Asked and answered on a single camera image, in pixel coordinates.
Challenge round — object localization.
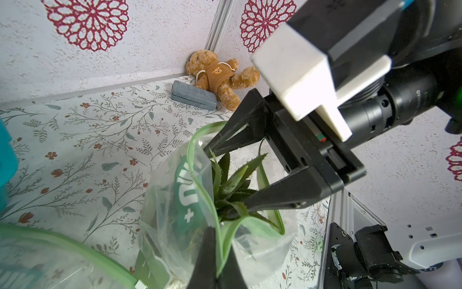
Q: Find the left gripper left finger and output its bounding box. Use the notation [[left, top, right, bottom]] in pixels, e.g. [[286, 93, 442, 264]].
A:
[[187, 227, 217, 289]]

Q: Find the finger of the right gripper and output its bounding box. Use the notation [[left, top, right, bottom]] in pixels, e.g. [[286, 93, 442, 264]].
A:
[[204, 89, 269, 157], [243, 166, 345, 213]]

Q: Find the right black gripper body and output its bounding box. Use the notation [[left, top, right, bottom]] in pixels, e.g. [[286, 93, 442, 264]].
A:
[[265, 93, 366, 191]]

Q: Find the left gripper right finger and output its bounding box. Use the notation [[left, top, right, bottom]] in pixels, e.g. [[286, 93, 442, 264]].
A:
[[216, 248, 248, 289]]

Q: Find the zip-top bag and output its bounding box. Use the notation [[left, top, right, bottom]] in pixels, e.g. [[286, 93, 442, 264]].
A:
[[1, 223, 147, 289], [135, 122, 297, 289]]

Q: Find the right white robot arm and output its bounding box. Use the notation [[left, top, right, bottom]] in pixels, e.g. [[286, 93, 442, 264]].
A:
[[206, 1, 462, 213]]

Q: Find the brown teddy bear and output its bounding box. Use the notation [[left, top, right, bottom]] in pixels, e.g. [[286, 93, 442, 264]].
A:
[[186, 49, 260, 112]]

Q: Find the grey sponge block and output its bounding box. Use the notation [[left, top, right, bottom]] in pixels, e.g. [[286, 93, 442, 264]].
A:
[[172, 81, 217, 111]]

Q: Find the teal plastic basket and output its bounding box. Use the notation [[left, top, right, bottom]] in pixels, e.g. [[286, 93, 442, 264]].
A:
[[0, 120, 18, 211]]

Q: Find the metal base rail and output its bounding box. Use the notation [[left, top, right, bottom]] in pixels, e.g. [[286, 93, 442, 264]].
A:
[[317, 187, 462, 289]]

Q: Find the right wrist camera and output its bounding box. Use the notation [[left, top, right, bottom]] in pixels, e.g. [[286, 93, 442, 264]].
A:
[[251, 1, 409, 141]]

